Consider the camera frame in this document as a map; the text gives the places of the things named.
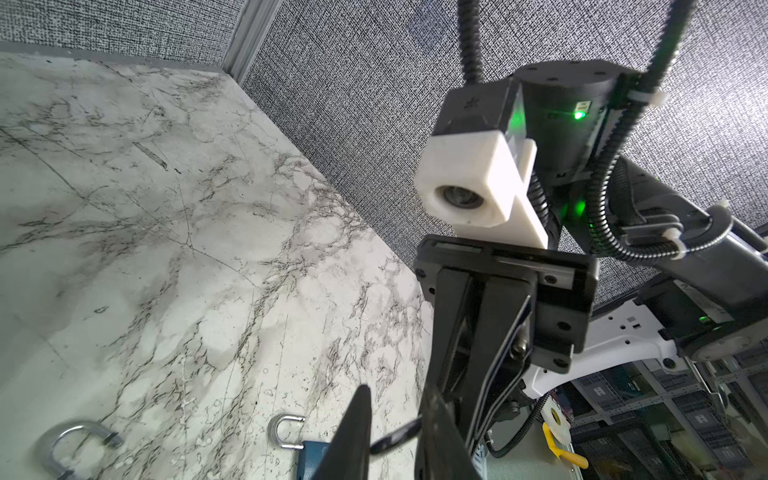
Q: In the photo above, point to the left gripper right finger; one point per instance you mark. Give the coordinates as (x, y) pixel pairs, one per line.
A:
(441, 452)

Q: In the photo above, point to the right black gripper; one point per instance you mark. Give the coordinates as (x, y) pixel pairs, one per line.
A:
(492, 300)

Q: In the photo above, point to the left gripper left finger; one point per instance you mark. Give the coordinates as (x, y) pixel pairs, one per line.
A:
(348, 455)

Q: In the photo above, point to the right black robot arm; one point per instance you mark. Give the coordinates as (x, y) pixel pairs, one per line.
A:
(679, 283)

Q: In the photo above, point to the upper blue padlock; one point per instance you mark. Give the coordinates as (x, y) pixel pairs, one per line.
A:
(310, 453)

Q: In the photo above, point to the blue padlock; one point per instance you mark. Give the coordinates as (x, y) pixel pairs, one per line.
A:
(310, 453)
(56, 448)

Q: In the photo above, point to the lower blue padlock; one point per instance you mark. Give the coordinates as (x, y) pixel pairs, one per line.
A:
(56, 448)

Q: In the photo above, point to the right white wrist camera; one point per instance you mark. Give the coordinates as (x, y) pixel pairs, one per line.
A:
(476, 184)

